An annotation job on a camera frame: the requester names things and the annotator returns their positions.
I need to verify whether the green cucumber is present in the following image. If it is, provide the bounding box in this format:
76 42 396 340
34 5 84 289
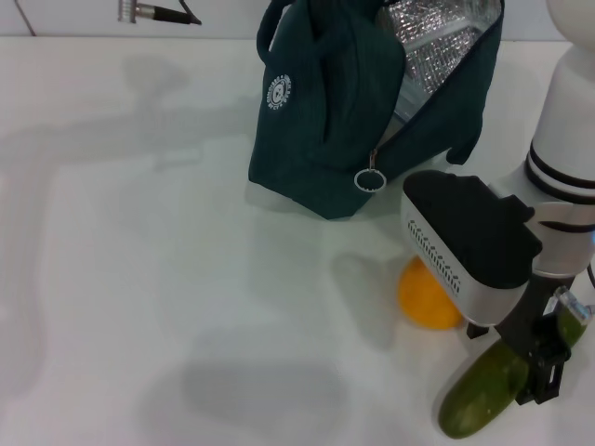
438 310 588 439

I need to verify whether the left arm cable with plug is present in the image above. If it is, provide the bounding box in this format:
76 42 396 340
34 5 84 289
117 0 204 26

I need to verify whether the arm cable with plug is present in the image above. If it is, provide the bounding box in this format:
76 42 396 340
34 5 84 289
117 0 204 26
551 264 595 322

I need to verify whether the dark blue fabric lunch bag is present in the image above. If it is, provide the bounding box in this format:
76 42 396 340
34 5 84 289
247 0 507 221

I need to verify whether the right arm cable with plug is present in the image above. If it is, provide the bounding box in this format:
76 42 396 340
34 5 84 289
551 264 595 322

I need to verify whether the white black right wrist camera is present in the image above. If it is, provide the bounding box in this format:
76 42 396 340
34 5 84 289
401 170 545 325

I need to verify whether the orange pear with stem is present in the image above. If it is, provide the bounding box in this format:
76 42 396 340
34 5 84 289
396 258 465 332

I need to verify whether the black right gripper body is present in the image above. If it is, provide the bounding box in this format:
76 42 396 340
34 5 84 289
493 272 578 360

